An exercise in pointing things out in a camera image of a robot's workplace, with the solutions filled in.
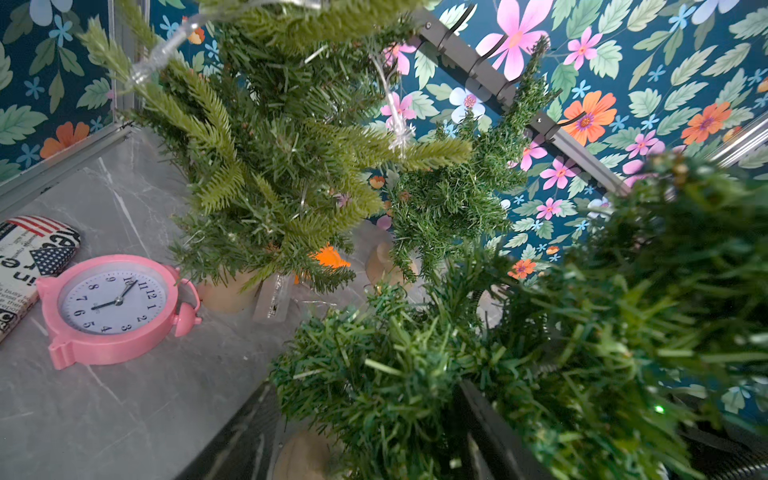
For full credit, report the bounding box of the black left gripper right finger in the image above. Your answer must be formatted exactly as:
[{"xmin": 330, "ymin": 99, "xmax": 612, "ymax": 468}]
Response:
[{"xmin": 458, "ymin": 380, "xmax": 554, "ymax": 480}]

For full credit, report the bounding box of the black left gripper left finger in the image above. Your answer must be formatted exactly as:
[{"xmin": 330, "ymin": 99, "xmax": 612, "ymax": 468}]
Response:
[{"xmin": 175, "ymin": 383, "xmax": 280, "ymax": 480}]

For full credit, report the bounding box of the thin wire string light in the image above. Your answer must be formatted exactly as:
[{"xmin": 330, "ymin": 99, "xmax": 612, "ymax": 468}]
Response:
[{"xmin": 120, "ymin": 1, "xmax": 421, "ymax": 146}]

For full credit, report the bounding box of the light green fern christmas tree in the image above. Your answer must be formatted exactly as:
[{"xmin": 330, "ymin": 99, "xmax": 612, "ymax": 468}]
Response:
[{"xmin": 80, "ymin": 1, "xmax": 471, "ymax": 313}]

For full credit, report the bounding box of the clear battery box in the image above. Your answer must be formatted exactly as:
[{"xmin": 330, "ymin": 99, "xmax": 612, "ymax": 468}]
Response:
[{"xmin": 253, "ymin": 274, "xmax": 295, "ymax": 325}]

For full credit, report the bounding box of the dark green tree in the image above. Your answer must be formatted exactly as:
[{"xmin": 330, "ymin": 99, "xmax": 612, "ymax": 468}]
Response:
[
  {"xmin": 366, "ymin": 37, "xmax": 552, "ymax": 287},
  {"xmin": 271, "ymin": 155, "xmax": 767, "ymax": 479}
]

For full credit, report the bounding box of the pink alarm clock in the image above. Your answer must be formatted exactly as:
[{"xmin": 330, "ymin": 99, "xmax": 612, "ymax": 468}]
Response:
[{"xmin": 36, "ymin": 254, "xmax": 202, "ymax": 370}]

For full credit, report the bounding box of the orange plush toy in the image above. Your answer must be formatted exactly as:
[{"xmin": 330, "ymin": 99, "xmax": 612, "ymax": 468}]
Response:
[{"xmin": 294, "ymin": 244, "xmax": 353, "ymax": 290}]

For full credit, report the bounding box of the black hook rail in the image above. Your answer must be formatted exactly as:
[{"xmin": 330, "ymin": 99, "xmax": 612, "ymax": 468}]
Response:
[{"xmin": 411, "ymin": 4, "xmax": 630, "ymax": 196}]

